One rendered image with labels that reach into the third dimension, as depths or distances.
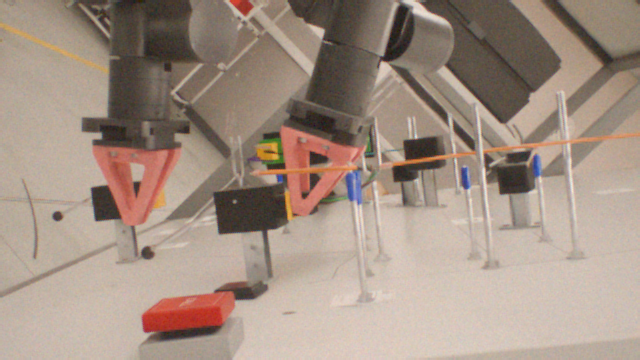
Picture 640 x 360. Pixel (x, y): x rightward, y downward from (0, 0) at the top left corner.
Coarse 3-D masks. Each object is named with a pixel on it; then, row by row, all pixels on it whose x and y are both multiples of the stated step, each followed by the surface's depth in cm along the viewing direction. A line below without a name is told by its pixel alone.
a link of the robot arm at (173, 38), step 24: (96, 0) 76; (120, 0) 76; (168, 0) 73; (192, 0) 72; (216, 0) 74; (168, 24) 73; (192, 24) 72; (216, 24) 74; (168, 48) 74; (192, 48) 72; (216, 48) 74
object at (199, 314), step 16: (160, 304) 55; (176, 304) 54; (192, 304) 54; (208, 304) 53; (224, 304) 54; (144, 320) 53; (160, 320) 53; (176, 320) 53; (192, 320) 52; (208, 320) 52; (224, 320) 53; (176, 336) 54
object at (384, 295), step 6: (342, 294) 69; (348, 294) 69; (354, 294) 69; (372, 294) 68; (378, 294) 68; (384, 294) 67; (390, 294) 67; (336, 300) 67; (342, 300) 67; (348, 300) 67; (354, 300) 66; (378, 300) 65; (384, 300) 65; (390, 300) 65; (330, 306) 65
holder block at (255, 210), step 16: (224, 192) 78; (240, 192) 78; (256, 192) 77; (272, 192) 77; (224, 208) 78; (240, 208) 78; (256, 208) 78; (272, 208) 77; (224, 224) 78; (240, 224) 78; (256, 224) 78; (272, 224) 77
